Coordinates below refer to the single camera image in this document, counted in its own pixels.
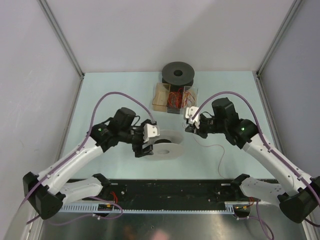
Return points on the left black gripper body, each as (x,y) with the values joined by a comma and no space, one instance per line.
(137,140)

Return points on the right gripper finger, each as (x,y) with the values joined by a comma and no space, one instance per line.
(189,129)
(192,133)

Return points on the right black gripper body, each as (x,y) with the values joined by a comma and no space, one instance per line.
(210,125)

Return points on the white spool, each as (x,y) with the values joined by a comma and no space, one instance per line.
(168,146)

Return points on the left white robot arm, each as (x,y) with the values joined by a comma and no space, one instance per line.
(49,190)

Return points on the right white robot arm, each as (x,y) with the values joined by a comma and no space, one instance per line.
(296,192)

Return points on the dark middle box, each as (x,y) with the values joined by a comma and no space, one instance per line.
(174,99)

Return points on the clear plastic box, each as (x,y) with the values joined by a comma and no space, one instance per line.
(189,98)

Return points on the amber plastic box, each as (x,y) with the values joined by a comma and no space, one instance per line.
(161,96)

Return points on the black spool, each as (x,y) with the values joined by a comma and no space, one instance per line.
(178,73)

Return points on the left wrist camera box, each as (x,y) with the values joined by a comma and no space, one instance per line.
(151,133)

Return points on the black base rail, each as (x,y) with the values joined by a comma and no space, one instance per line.
(169,194)

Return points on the right aluminium frame post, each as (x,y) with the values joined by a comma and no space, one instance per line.
(280,34)

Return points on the aluminium frame post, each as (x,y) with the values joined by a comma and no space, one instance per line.
(45,7)
(280,34)

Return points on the white slotted cable duct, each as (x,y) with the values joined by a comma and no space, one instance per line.
(92,208)

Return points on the left aluminium frame post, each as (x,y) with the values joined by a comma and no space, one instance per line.
(45,7)

